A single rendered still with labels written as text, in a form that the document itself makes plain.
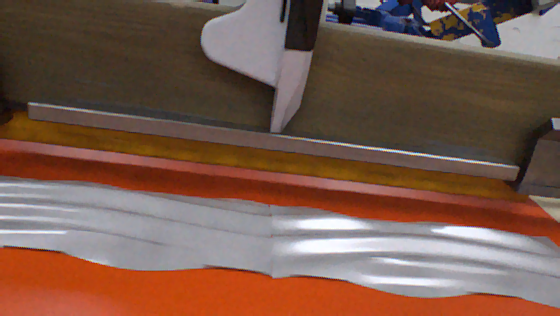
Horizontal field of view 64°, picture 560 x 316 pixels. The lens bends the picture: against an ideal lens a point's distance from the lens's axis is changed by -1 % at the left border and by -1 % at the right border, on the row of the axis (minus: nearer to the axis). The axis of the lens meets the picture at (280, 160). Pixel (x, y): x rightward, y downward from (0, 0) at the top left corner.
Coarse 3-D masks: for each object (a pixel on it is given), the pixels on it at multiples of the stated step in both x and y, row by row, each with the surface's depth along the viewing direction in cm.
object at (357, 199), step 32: (288, 192) 29; (320, 192) 30; (352, 192) 31; (384, 192) 32; (416, 192) 32; (480, 224) 29; (512, 224) 30; (544, 224) 31; (288, 288) 20; (320, 288) 20; (352, 288) 21
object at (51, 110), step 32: (128, 128) 26; (160, 128) 26; (192, 128) 26; (224, 128) 26; (256, 128) 27; (352, 160) 28; (384, 160) 28; (416, 160) 28; (448, 160) 28; (480, 160) 28
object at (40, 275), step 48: (0, 144) 29; (48, 144) 30; (192, 192) 27; (240, 192) 28; (0, 288) 17; (48, 288) 18; (96, 288) 18; (144, 288) 18; (192, 288) 19; (240, 288) 19
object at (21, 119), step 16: (16, 112) 28; (48, 128) 28; (64, 128) 28; (80, 128) 28; (96, 128) 28; (160, 144) 29; (176, 144) 29; (192, 144) 29; (208, 144) 29; (304, 160) 30; (320, 160) 30; (336, 160) 30; (416, 176) 31; (432, 176) 31; (448, 176) 31; (464, 176) 31
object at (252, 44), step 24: (264, 0) 24; (288, 0) 23; (216, 24) 24; (240, 24) 24; (264, 24) 24; (216, 48) 24; (240, 48) 24; (264, 48) 24; (240, 72) 25; (264, 72) 25; (288, 72) 24; (288, 96) 25; (288, 120) 27
